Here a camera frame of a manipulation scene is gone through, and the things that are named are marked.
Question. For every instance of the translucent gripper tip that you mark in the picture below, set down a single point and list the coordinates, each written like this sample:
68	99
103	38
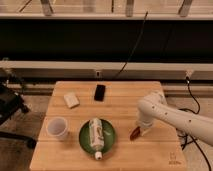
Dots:
144	130

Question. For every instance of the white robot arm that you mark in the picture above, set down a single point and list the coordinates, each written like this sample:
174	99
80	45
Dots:
154	106

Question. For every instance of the white plastic bottle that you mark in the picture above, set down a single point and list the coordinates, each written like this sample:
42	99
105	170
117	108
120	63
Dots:
96	137

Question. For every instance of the black smartphone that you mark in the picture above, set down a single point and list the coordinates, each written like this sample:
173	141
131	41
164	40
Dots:
99	92

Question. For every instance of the green round plate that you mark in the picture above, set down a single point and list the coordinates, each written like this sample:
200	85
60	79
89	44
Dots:
108	133

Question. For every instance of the white sponge block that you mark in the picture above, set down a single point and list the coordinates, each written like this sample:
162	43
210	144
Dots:
71	100

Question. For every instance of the clear plastic cup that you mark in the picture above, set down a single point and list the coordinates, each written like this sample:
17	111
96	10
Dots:
57	128

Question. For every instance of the black office chair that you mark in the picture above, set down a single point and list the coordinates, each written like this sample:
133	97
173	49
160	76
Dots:
11	102

